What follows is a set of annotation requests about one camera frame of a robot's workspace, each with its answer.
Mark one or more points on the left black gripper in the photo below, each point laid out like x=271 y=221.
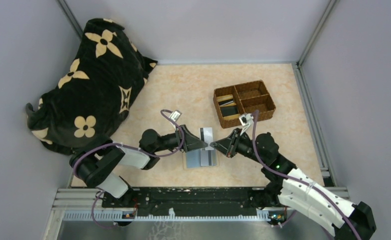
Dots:
x=183 y=137

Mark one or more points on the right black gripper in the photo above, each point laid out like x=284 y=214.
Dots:
x=234 y=143

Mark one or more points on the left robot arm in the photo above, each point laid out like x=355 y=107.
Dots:
x=94 y=163

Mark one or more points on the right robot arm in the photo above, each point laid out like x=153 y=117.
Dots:
x=290 y=187

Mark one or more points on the cards in basket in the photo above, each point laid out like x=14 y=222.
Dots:
x=228 y=108

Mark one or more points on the brown woven divided basket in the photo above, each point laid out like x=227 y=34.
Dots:
x=250 y=96

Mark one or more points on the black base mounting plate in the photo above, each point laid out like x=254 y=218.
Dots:
x=199 y=202

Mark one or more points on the black floral blanket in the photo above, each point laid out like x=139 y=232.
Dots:
x=95 y=96

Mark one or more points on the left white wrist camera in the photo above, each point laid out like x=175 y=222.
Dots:
x=175 y=115

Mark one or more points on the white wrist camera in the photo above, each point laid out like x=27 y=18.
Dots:
x=246 y=120
x=175 y=115

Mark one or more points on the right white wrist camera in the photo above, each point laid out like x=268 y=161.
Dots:
x=246 y=120

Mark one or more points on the aluminium frame rail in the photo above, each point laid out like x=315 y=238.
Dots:
x=319 y=143

